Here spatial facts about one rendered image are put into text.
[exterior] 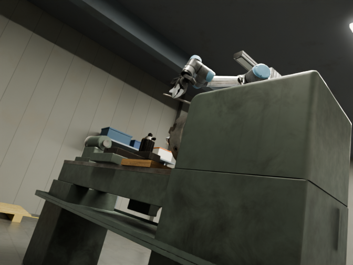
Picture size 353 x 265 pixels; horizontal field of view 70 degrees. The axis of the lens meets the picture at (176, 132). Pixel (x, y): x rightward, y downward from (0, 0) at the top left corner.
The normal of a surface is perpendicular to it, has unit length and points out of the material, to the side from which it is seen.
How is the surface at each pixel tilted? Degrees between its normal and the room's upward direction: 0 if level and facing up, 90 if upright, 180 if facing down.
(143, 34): 90
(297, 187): 90
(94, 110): 90
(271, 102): 90
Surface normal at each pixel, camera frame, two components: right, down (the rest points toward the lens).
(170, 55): 0.62, -0.07
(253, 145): -0.69, -0.36
